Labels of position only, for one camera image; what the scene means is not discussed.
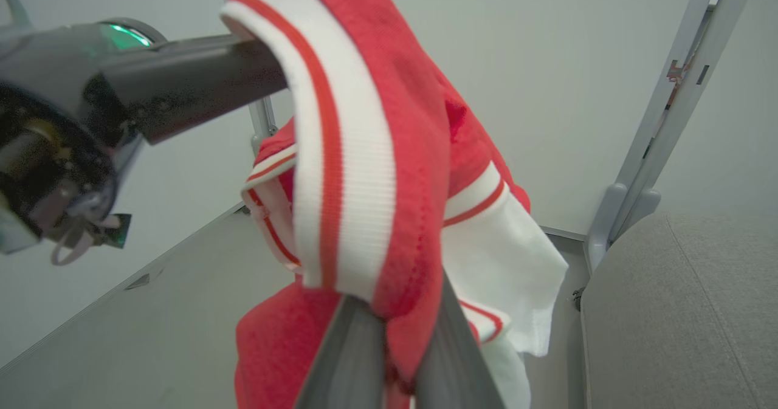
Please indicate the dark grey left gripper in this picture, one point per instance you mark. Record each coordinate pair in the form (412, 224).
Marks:
(55, 123)

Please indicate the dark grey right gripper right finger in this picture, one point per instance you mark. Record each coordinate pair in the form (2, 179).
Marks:
(454, 366)

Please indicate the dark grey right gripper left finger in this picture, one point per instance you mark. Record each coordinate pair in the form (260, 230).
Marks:
(346, 366)

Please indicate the red and white knit jacket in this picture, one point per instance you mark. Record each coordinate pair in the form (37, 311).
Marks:
(358, 154)

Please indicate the grey fabric sofa seat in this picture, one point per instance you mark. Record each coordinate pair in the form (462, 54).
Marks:
(681, 318)

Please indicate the small grey floor plate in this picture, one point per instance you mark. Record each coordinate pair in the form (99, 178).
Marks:
(138, 282)

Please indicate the thin grey metal frame post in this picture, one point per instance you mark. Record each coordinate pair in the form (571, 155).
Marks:
(261, 114)

